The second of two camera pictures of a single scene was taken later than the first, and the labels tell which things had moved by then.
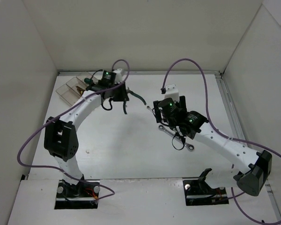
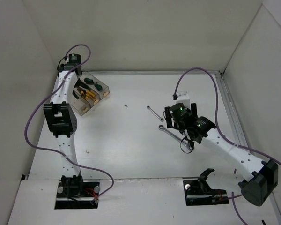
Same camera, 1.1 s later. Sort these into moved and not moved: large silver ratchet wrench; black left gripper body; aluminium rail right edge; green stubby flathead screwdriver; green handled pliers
Moved: green handled pliers; black left gripper body
Not moved: aluminium rail right edge; green stubby flathead screwdriver; large silver ratchet wrench
